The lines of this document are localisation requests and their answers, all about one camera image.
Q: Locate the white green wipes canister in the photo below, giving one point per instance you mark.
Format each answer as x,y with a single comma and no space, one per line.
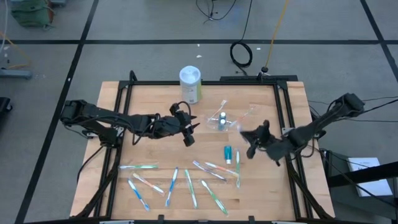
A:
190,76

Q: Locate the green toothbrush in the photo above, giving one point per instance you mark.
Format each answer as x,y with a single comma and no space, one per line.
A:
237,168
190,188
214,197
140,166

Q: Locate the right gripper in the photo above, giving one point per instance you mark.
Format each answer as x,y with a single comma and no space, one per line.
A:
264,140

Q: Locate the black aluminium table frame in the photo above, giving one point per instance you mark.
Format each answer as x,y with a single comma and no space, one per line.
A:
248,83

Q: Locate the clear plastic cup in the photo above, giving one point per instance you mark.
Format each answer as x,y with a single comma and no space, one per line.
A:
214,125

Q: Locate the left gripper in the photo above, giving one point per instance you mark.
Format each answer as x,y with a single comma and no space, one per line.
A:
178,126

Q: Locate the green fabric bag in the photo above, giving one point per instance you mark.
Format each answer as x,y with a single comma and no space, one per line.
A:
31,14

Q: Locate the white box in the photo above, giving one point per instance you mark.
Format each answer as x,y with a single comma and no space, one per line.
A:
376,188

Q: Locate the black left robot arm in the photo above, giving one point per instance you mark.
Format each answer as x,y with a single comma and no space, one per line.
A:
93,112

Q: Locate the black chair caster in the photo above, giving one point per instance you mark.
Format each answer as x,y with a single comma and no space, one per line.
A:
3,105

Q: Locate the purple toothbrush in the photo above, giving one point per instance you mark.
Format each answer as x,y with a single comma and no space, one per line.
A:
209,170

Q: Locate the black equipment stand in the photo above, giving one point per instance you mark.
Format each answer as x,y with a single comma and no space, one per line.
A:
363,174

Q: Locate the blue toothbrush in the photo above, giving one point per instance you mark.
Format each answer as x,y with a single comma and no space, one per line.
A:
138,194
172,186

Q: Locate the grey floor base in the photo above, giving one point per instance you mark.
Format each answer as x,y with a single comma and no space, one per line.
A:
15,74

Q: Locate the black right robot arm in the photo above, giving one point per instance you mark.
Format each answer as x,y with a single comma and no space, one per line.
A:
311,127

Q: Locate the orange toothbrush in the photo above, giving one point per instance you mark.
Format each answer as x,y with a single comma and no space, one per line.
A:
221,169
149,184
245,115
218,109

